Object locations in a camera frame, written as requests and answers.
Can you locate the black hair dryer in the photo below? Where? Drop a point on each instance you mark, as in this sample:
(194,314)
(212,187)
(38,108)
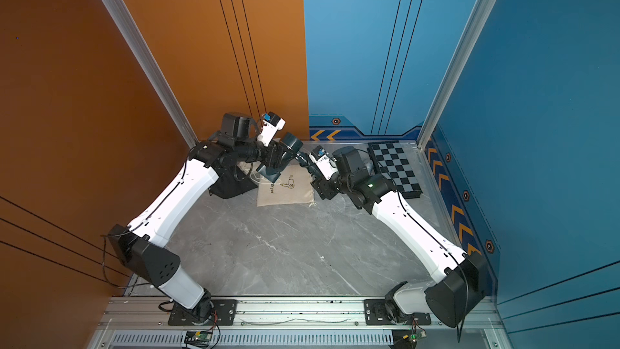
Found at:
(294,145)

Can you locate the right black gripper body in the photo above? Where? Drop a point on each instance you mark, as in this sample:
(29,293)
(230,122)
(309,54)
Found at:
(330,187)

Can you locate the green circuit board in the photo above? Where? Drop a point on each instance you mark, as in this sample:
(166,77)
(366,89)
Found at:
(198,339)
(406,339)

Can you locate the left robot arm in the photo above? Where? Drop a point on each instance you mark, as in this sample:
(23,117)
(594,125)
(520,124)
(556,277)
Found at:
(211,166)

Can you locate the left green circuit board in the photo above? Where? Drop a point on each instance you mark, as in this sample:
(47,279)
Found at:
(198,339)

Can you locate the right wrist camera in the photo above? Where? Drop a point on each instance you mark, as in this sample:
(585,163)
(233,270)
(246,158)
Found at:
(324,162)

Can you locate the folded checkered chess board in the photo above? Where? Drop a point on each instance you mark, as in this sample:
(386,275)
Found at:
(390,160)

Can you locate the beige printed drawstring pouch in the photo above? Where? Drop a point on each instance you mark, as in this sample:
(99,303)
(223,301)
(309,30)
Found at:
(291,188)

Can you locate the black drawstring pouch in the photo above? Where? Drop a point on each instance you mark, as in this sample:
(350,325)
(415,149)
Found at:
(230,184)

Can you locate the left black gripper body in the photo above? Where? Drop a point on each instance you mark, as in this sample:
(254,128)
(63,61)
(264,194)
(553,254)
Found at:
(266,154)

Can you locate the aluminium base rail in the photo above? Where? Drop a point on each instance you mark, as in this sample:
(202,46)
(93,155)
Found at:
(287,322)

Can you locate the right green circuit board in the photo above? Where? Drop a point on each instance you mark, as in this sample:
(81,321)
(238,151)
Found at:
(406,339)

